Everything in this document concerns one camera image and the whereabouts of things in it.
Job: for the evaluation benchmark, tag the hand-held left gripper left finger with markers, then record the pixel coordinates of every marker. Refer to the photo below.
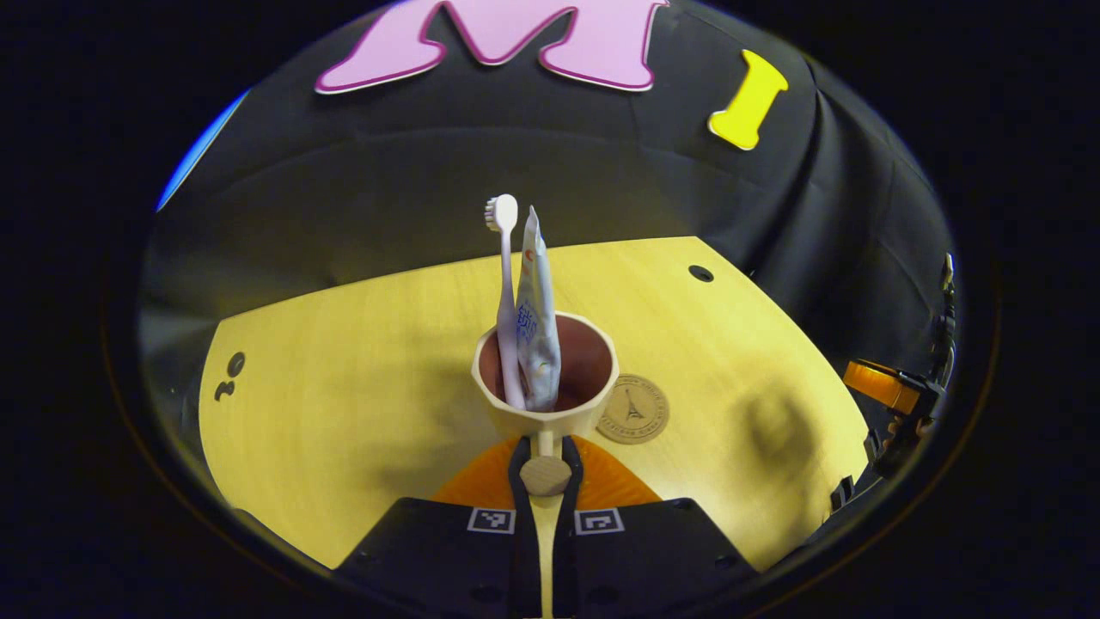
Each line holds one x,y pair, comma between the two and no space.
430,559

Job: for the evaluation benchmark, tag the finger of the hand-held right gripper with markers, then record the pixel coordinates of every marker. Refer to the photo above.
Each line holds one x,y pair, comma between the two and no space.
876,384
842,494

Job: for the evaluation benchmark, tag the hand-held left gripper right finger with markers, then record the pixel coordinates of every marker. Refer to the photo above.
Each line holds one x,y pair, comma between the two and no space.
662,559

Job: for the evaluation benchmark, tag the round wooden coaster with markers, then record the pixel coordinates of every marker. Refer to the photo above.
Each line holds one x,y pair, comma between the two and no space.
640,413

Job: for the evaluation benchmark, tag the white toothpaste tube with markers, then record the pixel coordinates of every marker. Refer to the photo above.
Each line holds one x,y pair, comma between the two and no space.
537,327

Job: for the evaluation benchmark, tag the white toothbrush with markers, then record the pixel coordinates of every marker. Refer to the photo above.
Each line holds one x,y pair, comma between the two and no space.
507,301

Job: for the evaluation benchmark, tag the wooden desktop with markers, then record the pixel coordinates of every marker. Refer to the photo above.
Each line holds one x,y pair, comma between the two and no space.
344,387

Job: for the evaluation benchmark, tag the black backdrop cloth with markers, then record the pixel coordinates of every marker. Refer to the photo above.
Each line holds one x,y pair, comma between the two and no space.
601,163

